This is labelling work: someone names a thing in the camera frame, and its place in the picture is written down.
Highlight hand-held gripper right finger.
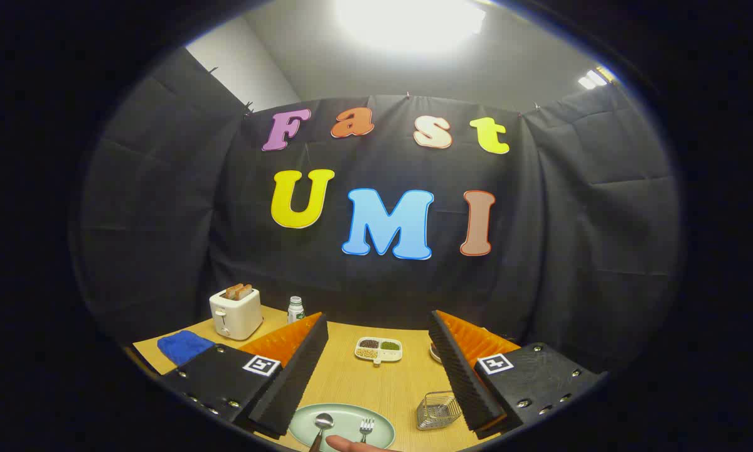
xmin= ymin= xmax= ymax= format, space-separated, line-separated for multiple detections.
xmin=428 ymin=309 xmax=606 ymax=440

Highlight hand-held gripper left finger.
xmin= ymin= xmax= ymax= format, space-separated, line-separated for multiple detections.
xmin=161 ymin=312 xmax=329 ymax=440

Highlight spoon with wooden handle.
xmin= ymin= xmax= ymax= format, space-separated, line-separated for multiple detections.
xmin=309 ymin=413 xmax=334 ymax=452

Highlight green round plate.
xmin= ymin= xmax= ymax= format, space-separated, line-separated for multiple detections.
xmin=288 ymin=403 xmax=396 ymax=452

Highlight white toaster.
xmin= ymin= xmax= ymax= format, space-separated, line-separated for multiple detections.
xmin=209 ymin=288 xmax=264 ymax=341

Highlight white divided dish with beans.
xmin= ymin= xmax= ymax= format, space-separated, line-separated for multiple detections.
xmin=355 ymin=337 xmax=403 ymax=367

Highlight blue folded cloth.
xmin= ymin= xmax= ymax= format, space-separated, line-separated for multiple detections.
xmin=158 ymin=330 xmax=215 ymax=367

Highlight small ceiling light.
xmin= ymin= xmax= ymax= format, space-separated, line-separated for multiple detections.
xmin=577 ymin=68 xmax=609 ymax=90

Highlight metal wire cutlery basket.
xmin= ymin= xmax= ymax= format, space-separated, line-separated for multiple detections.
xmin=416 ymin=391 xmax=463 ymax=431

